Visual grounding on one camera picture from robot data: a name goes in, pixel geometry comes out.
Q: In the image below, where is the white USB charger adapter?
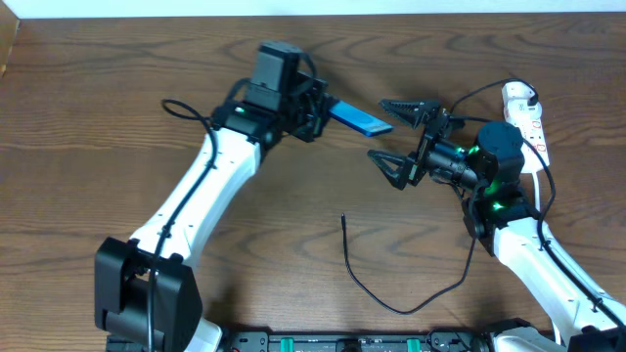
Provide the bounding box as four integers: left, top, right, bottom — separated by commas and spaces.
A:
502, 81, 543, 123

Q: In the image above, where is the black USB charging cable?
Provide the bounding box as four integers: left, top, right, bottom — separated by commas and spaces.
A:
340, 77, 540, 316

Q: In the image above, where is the white power strip cord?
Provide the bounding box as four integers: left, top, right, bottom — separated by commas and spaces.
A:
531, 170, 563, 343

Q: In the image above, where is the white power strip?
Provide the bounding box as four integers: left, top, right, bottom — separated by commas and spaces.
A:
504, 100, 550, 174

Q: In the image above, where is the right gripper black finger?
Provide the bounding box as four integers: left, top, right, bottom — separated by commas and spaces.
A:
379, 99, 441, 129
367, 150, 415, 190

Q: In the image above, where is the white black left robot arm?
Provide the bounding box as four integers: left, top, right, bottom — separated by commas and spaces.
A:
94, 40, 331, 351

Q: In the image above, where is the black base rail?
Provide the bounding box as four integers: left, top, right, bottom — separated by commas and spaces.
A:
106, 330, 559, 352

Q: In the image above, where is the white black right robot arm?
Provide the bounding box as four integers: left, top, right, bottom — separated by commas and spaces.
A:
368, 100, 625, 351

